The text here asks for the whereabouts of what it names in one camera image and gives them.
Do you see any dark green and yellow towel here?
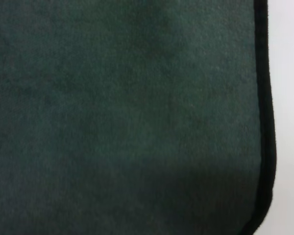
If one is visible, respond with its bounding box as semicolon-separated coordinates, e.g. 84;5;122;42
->
0;0;278;235

